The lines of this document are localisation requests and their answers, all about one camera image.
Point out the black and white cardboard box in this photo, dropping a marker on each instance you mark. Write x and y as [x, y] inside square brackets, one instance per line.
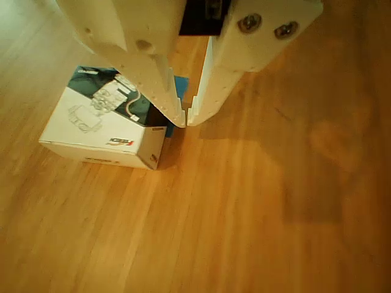
[91, 131]

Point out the blue tape square target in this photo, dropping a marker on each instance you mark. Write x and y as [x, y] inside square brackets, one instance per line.
[181, 87]

